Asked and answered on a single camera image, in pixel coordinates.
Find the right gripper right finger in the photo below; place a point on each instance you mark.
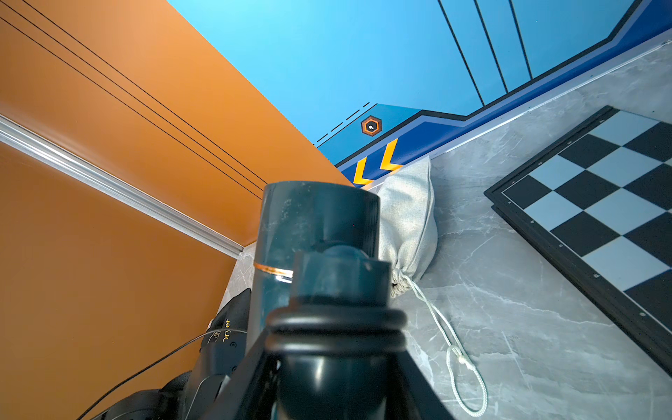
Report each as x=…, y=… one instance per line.
x=419, y=397

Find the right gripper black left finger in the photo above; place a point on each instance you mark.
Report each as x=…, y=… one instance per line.
x=251, y=393

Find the black drawstring dryer bag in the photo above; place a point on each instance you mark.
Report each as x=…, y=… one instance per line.
x=222, y=350

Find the dark green hair dryer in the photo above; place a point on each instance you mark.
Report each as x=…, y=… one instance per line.
x=323, y=294

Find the beige cloth bag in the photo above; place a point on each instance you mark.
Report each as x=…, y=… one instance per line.
x=408, y=240

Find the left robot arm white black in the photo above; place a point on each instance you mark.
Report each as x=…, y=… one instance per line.
x=161, y=403

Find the black white checkerboard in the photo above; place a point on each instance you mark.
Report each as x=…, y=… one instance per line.
x=596, y=204

